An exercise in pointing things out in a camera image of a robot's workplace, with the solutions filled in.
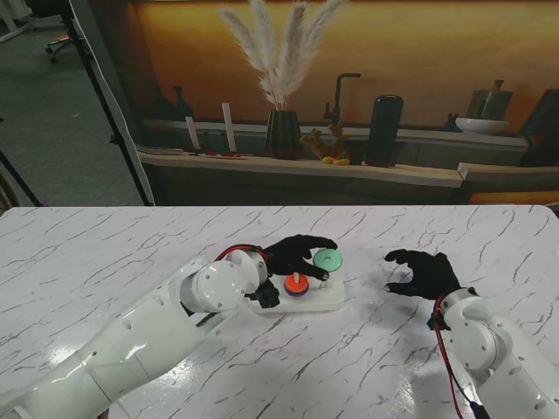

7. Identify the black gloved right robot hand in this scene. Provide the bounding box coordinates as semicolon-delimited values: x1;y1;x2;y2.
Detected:
383;249;464;302

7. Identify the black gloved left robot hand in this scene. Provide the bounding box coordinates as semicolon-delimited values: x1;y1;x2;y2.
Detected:
264;234;338;280

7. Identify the small orange ring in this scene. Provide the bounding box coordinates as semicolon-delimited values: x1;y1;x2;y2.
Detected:
283;275;310;294

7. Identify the large green ring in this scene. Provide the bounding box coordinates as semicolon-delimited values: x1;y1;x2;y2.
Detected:
313;248;344;272

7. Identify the white three-rod Hanoi tower base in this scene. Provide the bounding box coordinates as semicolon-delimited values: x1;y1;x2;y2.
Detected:
251;270;346;316

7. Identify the brown plush toy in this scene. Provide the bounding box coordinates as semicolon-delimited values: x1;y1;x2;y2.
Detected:
300;123;350;161

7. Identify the black ribbed vase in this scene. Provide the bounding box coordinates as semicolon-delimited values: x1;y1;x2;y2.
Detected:
265;110;303;161

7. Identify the wooden board with red pieces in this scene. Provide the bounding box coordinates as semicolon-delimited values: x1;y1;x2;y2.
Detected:
187;150;248;161

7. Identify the tall white candle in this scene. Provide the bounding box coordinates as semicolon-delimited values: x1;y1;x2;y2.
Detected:
220;102;238;154

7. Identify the tall black cylinder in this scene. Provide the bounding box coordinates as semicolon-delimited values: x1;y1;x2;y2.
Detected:
366;94;405;169

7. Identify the white bowl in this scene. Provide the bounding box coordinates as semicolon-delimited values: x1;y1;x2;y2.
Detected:
454;117;511;135

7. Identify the short white candle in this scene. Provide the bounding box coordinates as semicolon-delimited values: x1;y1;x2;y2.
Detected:
183;116;201;152

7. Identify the black kitchen faucet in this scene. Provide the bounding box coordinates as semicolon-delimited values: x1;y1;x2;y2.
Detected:
323;72;362;127

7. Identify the dark teal box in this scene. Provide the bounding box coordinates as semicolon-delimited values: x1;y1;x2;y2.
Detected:
519;89;559;168

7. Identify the white pampas grass bunch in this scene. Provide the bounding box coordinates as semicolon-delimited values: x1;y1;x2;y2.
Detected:
220;0;349;110

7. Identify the black tripod stand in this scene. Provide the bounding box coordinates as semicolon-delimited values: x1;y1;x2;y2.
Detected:
0;150;45;207
56;0;154;206

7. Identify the white-edged kitchen backdrop panel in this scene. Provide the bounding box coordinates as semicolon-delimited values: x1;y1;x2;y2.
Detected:
69;0;559;206

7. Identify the office chair with orange seat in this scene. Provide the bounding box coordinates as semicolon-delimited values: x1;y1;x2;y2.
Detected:
43;30;75;65

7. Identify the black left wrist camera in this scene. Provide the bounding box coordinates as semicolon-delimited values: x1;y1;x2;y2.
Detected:
251;281;280;310

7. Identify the red left arm cable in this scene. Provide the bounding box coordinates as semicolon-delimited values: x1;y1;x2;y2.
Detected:
213;244;268;264

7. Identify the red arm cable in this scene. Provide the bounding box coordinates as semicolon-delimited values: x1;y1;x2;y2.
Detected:
434;296;487;419
213;244;268;264

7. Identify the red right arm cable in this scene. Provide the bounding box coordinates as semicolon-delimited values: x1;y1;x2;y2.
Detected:
434;296;487;419

